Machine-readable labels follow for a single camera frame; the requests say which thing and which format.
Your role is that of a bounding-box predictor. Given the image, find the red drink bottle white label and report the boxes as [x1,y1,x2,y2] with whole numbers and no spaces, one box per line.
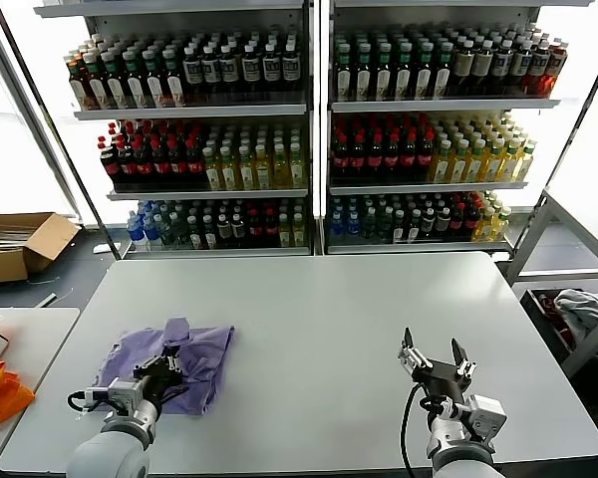
[527,39,552,99]

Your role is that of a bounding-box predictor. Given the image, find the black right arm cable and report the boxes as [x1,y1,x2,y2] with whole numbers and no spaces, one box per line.
[402,381,430,474]

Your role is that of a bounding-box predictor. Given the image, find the grey metal frame table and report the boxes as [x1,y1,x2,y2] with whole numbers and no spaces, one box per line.
[502,186,598,379]

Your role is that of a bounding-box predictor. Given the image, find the dark drink bottle beige label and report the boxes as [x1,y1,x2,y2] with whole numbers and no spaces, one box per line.
[511,39,533,97]
[472,39,494,97]
[491,39,514,97]
[451,40,474,99]

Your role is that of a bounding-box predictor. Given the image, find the tea bottle brown cap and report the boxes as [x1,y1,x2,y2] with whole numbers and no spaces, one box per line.
[67,55,89,111]

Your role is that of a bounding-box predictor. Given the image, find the white packing material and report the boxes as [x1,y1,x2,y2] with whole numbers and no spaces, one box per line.
[0,226,37,255]

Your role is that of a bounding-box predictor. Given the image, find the cola bottle red cap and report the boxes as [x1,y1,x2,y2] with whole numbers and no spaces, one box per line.
[465,201,482,241]
[416,129,435,181]
[118,138,139,186]
[135,137,154,186]
[450,202,467,241]
[382,131,401,181]
[184,137,204,187]
[262,208,279,248]
[247,208,264,248]
[151,137,170,186]
[167,137,186,187]
[365,131,384,181]
[399,131,418,181]
[348,131,368,181]
[99,139,122,186]
[331,131,350,181]

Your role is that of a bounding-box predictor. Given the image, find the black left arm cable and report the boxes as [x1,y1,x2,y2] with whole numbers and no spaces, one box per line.
[68,387,112,413]

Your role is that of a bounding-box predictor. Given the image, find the dark metal frame pole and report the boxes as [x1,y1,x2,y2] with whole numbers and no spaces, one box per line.
[545,47,598,200]
[0,0,124,260]

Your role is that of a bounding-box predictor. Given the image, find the black storage bin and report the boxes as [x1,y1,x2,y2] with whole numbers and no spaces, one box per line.
[520,287,598,367]

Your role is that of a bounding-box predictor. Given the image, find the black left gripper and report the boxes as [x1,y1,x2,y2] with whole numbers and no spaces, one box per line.
[133,346,183,404]

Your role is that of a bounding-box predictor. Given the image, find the orange cloth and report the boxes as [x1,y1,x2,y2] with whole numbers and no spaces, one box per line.
[0,356,36,430]

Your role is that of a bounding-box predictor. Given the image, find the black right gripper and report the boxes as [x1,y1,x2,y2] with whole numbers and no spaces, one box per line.
[398,327,476,399]

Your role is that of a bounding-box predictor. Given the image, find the dark green soda bottle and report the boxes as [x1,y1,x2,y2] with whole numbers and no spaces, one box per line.
[377,207,394,244]
[361,208,378,244]
[157,214,176,250]
[172,214,190,249]

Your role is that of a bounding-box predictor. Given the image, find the white side table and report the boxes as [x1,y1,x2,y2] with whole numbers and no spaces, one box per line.
[0,307,81,472]

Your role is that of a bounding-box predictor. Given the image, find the grey white garment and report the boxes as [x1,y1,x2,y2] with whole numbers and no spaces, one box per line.
[552,288,598,343]

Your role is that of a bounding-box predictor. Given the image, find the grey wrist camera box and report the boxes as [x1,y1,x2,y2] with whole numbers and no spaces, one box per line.
[107,377,147,415]
[466,392,508,442]

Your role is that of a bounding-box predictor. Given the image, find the orange red drink bottle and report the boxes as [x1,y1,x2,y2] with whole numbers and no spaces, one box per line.
[545,42,569,99]

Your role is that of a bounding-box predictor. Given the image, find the red garment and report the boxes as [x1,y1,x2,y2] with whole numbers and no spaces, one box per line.
[537,293,577,350]

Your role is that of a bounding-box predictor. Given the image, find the grey metal shelf rack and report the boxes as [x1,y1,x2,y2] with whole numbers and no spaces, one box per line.
[33,0,314,260]
[326,0,594,256]

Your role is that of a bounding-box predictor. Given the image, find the green cap tea bottle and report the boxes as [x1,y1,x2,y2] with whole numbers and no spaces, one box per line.
[354,43,374,101]
[374,42,394,101]
[394,42,414,101]
[434,42,452,100]
[161,47,185,108]
[142,47,164,109]
[84,52,107,110]
[334,43,354,101]
[414,42,434,101]
[103,49,126,110]
[122,48,145,109]

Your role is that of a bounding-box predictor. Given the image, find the dark drink bottle white label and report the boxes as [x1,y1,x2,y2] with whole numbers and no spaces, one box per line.
[181,44,203,104]
[280,41,301,101]
[200,44,221,104]
[218,43,240,103]
[261,42,282,101]
[240,42,261,101]

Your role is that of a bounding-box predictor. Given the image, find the purple t-shirt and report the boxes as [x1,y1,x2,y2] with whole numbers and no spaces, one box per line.
[98,316,235,417]

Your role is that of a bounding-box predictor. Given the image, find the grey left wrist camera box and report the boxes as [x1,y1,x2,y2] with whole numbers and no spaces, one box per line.
[107,377,147,415]

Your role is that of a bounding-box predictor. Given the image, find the brown cardboard box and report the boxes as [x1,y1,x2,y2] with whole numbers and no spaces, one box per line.
[0,212,83,285]

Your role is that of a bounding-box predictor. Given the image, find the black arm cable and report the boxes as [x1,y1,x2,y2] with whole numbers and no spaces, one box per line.
[402,381,430,474]
[68,387,112,413]

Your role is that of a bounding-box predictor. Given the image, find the grey window frame post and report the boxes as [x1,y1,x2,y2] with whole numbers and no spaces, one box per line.
[0,9,84,228]

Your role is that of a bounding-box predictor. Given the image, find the dark drink bottle white cap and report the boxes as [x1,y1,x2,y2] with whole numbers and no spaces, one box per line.
[187,214,204,249]
[216,213,233,248]
[421,207,438,243]
[406,208,423,244]
[230,213,247,248]
[391,209,408,244]
[436,206,452,243]
[202,214,219,249]

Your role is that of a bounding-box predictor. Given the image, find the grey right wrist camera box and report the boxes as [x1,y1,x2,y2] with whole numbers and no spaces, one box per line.
[466,392,508,442]

